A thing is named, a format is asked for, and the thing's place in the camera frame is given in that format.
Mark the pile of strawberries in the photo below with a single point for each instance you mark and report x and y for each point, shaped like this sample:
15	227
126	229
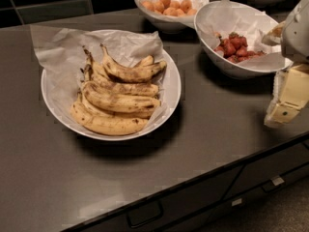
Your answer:
234	48

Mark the pile of small oranges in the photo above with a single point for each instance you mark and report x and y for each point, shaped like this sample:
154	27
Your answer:
170	7

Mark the white banana bowl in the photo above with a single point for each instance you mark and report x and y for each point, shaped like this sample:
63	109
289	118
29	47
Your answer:
169	95

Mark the drawer handle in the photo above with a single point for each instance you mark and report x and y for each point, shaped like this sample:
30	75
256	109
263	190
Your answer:
144	214
273	184

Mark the small back banana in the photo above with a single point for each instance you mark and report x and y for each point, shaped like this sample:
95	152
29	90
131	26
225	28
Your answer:
148	60

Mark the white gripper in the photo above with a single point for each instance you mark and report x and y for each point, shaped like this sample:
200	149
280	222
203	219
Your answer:
296	34

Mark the spotted banana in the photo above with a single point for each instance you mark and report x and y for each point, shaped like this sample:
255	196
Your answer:
130	74
116	102
94	72

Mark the right drawer handle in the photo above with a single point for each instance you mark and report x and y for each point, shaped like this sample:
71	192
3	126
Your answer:
273	184

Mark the paper in strawberry bowl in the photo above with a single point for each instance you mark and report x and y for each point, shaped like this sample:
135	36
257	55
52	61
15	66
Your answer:
244	23

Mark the front bottom banana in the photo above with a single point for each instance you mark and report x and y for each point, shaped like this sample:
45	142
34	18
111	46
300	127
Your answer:
105	125

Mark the white paper under bananas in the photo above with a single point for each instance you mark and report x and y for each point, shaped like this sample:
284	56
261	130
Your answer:
61	53

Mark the white strawberry bowl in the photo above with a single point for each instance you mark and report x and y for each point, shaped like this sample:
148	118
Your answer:
225	66

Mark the left drawer handle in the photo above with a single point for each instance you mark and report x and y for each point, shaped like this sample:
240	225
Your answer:
144	214

